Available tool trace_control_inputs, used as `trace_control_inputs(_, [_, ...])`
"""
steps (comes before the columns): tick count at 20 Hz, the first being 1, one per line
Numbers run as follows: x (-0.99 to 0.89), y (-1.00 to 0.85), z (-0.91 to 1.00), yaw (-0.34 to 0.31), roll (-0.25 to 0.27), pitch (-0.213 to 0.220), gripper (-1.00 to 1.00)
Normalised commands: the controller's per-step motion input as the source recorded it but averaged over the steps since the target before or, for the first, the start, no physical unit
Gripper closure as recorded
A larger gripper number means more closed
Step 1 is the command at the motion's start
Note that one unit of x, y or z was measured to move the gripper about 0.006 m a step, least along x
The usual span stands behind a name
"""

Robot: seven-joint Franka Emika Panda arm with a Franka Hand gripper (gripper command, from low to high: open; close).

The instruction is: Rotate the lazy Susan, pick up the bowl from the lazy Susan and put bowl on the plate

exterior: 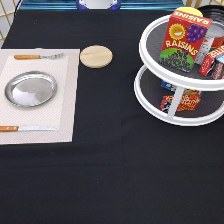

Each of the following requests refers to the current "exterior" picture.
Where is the black ribbed bowl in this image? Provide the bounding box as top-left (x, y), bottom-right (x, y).
top-left (198, 5), bottom-right (224, 19)

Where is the white two-tier lazy Susan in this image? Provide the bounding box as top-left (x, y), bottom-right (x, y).
top-left (134, 15), bottom-right (224, 126)

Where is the silver metal plate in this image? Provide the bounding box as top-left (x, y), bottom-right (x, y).
top-left (4, 71), bottom-right (57, 108)

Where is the beige woven placemat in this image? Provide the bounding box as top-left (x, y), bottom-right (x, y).
top-left (0, 49), bottom-right (80, 145)

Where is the black tablecloth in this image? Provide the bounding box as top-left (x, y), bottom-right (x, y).
top-left (0, 10), bottom-right (224, 224)

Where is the round wooden coaster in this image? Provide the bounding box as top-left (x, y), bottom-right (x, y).
top-left (80, 45), bottom-right (113, 68)

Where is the red raisins box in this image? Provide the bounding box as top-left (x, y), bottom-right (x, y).
top-left (159, 10), bottom-right (212, 72)

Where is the dark small box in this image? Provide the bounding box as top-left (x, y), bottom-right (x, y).
top-left (212, 54), bottom-right (224, 80)

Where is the yellow green cylinder container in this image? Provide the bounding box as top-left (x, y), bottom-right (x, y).
top-left (176, 7), bottom-right (203, 17)

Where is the wooden handled fork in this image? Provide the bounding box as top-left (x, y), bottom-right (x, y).
top-left (14, 53), bottom-right (64, 60)

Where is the wooden handled knife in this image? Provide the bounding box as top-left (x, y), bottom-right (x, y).
top-left (0, 126), bottom-right (57, 132)

